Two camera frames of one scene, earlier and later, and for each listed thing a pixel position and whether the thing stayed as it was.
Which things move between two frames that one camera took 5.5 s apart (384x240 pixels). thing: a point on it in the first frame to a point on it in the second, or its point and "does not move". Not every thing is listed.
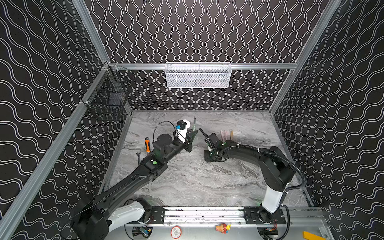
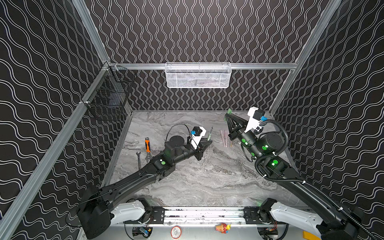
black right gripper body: (212, 147) to (236, 130)
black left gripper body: (189, 139) to (199, 148)
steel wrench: (138, 157) does not move
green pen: (194, 124) to (209, 138)
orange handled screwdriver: (147, 145) does not move
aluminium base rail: (229, 213) does not move
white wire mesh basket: (198, 75) does not move
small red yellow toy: (223, 228) does not move
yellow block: (310, 236) does not move
